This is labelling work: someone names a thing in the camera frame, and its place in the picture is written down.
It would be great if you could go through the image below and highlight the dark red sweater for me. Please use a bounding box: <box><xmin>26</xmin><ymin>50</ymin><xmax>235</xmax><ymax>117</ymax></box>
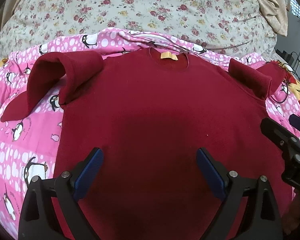
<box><xmin>1</xmin><ymin>48</ymin><xmax>292</xmax><ymax>239</ymax></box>

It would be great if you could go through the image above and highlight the pink penguin blanket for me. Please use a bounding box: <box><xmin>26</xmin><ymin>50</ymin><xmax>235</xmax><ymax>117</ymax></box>
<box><xmin>0</xmin><ymin>27</ymin><xmax>300</xmax><ymax>239</ymax></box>

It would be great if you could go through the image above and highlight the person's right hand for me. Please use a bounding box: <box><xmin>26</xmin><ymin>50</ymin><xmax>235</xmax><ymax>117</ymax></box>
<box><xmin>281</xmin><ymin>189</ymin><xmax>300</xmax><ymax>235</ymax></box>

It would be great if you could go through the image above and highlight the beige curtain cloth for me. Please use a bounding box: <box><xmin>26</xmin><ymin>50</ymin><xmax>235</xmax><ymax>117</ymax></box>
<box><xmin>257</xmin><ymin>0</ymin><xmax>288</xmax><ymax>36</ymax></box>

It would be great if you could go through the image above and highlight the floral white quilt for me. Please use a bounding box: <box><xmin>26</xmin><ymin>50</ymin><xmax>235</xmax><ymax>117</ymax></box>
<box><xmin>0</xmin><ymin>0</ymin><xmax>277</xmax><ymax>57</ymax></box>

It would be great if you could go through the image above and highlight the black cable loop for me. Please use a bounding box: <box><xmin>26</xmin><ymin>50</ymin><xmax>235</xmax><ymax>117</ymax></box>
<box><xmin>270</xmin><ymin>78</ymin><xmax>291</xmax><ymax>104</ymax></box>

